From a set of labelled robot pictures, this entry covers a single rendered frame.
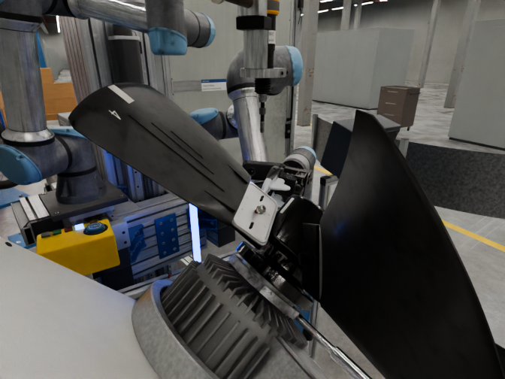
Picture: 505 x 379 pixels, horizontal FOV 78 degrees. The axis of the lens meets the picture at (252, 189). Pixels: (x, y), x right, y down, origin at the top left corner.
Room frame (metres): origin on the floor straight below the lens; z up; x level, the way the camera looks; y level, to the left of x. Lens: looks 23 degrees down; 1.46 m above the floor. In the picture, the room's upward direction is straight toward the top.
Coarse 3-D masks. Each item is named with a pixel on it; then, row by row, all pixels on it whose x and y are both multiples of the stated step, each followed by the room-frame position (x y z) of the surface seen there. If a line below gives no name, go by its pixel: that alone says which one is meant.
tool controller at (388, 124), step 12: (336, 120) 1.14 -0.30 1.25; (348, 120) 1.16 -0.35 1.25; (384, 120) 1.21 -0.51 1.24; (336, 132) 1.12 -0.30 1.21; (348, 132) 1.08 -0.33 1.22; (396, 132) 1.18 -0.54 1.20; (336, 144) 1.12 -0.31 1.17; (348, 144) 1.07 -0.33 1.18; (324, 156) 1.16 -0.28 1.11; (336, 156) 1.11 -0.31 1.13; (336, 168) 1.11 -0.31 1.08
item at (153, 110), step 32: (96, 96) 0.38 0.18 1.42; (160, 96) 0.50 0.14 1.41; (96, 128) 0.34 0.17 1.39; (128, 128) 0.37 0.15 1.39; (160, 128) 0.41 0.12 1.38; (192, 128) 0.47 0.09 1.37; (128, 160) 0.33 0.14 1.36; (160, 160) 0.37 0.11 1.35; (192, 160) 0.40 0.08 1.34; (224, 160) 0.45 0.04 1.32; (192, 192) 0.36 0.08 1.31; (224, 192) 0.40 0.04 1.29
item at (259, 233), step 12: (252, 192) 0.44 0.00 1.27; (264, 192) 0.45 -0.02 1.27; (240, 204) 0.41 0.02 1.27; (252, 204) 0.42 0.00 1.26; (264, 204) 0.44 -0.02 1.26; (276, 204) 0.45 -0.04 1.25; (240, 216) 0.39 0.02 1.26; (252, 216) 0.41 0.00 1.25; (264, 216) 0.42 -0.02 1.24; (240, 228) 0.38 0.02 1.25; (252, 228) 0.39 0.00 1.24; (264, 228) 0.40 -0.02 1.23; (252, 240) 0.38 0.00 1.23; (264, 240) 0.38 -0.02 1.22
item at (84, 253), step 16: (48, 240) 0.63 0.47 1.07; (64, 240) 0.63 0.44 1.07; (80, 240) 0.63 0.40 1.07; (96, 240) 0.63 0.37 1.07; (112, 240) 0.65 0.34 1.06; (48, 256) 0.58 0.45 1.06; (64, 256) 0.59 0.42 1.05; (80, 256) 0.61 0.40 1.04; (96, 256) 0.63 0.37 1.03; (112, 256) 0.65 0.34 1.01; (80, 272) 0.61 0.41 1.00
